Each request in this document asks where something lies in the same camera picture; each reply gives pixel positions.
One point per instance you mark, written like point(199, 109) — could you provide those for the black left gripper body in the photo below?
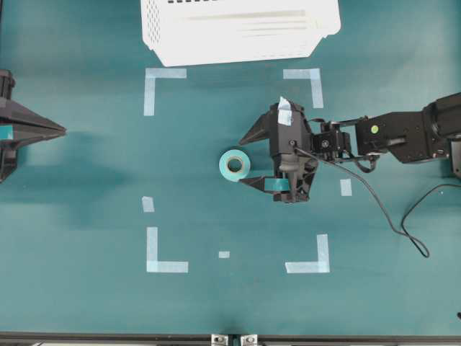
point(8, 154)

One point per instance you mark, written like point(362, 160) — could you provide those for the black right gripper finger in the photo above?
point(259, 131)
point(270, 185)

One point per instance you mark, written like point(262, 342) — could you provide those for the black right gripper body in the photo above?
point(290, 144)

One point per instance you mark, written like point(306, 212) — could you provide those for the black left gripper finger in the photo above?
point(17, 114)
point(17, 136)

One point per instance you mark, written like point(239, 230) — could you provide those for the teal tape roll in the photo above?
point(234, 165)

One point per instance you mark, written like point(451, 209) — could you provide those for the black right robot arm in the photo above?
point(411, 137)

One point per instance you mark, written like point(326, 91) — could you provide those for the top-right tape corner marker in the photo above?
point(313, 75)

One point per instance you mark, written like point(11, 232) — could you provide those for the small right tape piece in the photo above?
point(346, 187)

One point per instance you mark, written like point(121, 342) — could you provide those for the bottom-right tape corner marker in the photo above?
point(320, 266)

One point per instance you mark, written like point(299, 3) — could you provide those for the top-left tape corner marker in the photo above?
point(151, 76)

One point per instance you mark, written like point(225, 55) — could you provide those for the white plastic lattice basket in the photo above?
point(186, 33)

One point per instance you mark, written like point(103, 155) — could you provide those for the small left tape piece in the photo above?
point(148, 204)

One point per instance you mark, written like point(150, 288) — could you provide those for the bottom-left tape corner marker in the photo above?
point(153, 263)

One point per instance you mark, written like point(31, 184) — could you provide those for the right metal bracket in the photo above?
point(249, 340)

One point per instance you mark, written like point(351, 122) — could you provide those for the metal bracket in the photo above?
point(249, 340)
point(219, 340)

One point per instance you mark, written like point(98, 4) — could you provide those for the left metal bracket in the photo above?
point(219, 340)

